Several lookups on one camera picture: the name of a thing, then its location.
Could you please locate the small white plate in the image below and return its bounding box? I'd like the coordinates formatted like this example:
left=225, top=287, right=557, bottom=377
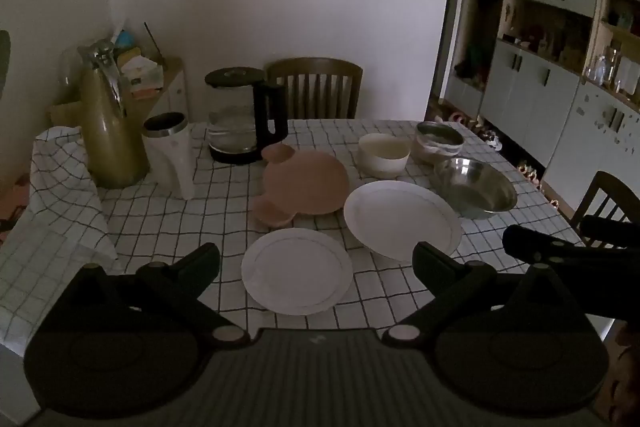
left=241, top=228, right=355, bottom=317

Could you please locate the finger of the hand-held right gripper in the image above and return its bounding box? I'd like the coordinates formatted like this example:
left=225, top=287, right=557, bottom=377
left=502, top=224, right=640, bottom=266
left=580, top=215, right=640, bottom=249

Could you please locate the steel pot with pink handles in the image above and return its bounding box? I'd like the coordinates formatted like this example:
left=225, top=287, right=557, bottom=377
left=414, top=121, right=465, bottom=166

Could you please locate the person's right hand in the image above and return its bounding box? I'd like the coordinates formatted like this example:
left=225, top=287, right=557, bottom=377
left=607, top=324, right=640, bottom=427

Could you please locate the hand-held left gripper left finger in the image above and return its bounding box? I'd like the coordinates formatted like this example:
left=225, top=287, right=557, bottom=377
left=74, top=243, right=251, bottom=351

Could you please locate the pile of paper packets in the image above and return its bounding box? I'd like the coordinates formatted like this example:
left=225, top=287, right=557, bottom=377
left=112, top=27, right=167, bottom=100

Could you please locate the wide steel bowl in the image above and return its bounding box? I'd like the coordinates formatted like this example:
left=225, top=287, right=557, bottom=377
left=432, top=157, right=519, bottom=221

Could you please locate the white tumbler with steel rim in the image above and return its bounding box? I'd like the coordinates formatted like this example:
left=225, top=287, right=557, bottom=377
left=142, top=112, right=196, bottom=200

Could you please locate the small wooden drawer cabinet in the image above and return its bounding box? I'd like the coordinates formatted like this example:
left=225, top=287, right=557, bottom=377
left=48, top=57, right=190, bottom=128

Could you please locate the pink mouse-shaped plate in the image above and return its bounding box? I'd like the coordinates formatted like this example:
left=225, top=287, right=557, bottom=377
left=250, top=144, right=351, bottom=228

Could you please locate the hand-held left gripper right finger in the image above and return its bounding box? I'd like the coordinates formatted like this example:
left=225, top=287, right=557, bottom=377
left=381, top=241, right=567, bottom=351

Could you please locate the white bowl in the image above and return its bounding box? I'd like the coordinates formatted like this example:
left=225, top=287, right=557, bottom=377
left=358, top=133, right=412, bottom=180

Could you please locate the large white plate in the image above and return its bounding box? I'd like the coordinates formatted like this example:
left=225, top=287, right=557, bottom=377
left=343, top=180, right=464, bottom=263

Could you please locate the dark wooden chair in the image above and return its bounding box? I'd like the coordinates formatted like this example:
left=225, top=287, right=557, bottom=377
left=570, top=171, right=640, bottom=234
left=265, top=57, right=364, bottom=120

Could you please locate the checked white tablecloth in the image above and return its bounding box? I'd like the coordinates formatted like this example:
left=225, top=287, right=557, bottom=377
left=0, top=119, right=617, bottom=358

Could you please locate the olive vacuum flask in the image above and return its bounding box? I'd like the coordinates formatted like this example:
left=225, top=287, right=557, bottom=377
left=77, top=39, right=152, bottom=189

